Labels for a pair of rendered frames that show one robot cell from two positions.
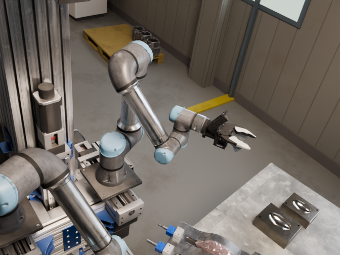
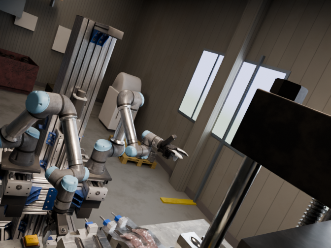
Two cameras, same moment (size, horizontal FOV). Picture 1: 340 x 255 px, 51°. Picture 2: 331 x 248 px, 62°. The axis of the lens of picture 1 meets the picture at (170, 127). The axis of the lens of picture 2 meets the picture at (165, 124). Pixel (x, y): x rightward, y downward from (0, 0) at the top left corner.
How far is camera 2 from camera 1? 0.82 m
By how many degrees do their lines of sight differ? 27
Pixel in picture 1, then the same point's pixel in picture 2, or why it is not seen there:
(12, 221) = (25, 158)
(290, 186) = not seen: hidden behind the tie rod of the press
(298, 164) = not seen: outside the picture
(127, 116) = (117, 133)
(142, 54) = (138, 96)
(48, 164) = (69, 104)
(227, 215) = (161, 231)
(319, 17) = not seen: hidden behind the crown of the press
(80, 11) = (112, 125)
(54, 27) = (99, 64)
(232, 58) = (201, 174)
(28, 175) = (57, 100)
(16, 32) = (80, 57)
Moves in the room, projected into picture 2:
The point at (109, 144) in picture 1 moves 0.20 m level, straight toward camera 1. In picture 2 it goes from (101, 143) to (93, 151)
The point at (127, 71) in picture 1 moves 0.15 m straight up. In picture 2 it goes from (127, 97) to (135, 77)
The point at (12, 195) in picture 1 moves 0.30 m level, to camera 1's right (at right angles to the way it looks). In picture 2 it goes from (46, 102) to (97, 127)
